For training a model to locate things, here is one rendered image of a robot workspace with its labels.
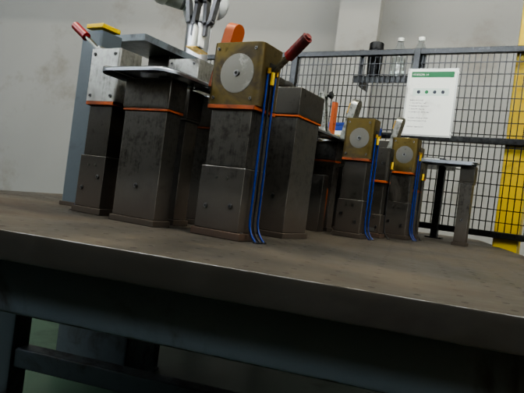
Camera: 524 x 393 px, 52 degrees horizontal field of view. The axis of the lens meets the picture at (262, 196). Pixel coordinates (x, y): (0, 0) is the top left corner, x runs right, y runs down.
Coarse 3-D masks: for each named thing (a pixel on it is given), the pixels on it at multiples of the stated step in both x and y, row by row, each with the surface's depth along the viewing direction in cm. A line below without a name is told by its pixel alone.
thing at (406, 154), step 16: (400, 144) 185; (416, 144) 183; (400, 160) 185; (416, 160) 184; (400, 176) 185; (416, 176) 185; (400, 192) 185; (416, 192) 186; (400, 208) 184; (400, 224) 184
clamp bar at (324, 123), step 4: (320, 92) 210; (324, 92) 209; (332, 92) 209; (320, 96) 210; (324, 96) 209; (328, 96) 209; (332, 96) 209; (324, 100) 209; (324, 104) 209; (324, 108) 209; (324, 112) 208; (324, 116) 208; (324, 120) 208; (320, 124) 209; (324, 124) 208; (324, 128) 208
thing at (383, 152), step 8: (384, 152) 174; (392, 152) 175; (384, 160) 174; (392, 160) 175; (376, 168) 175; (384, 168) 174; (392, 168) 174; (376, 176) 175; (384, 176) 174; (376, 184) 176; (384, 184) 175; (376, 192) 175; (384, 192) 176; (376, 200) 175; (384, 200) 177; (376, 208) 175; (368, 216) 176; (376, 216) 174; (384, 216) 175; (376, 224) 174; (384, 224) 175; (376, 232) 174; (384, 232) 174
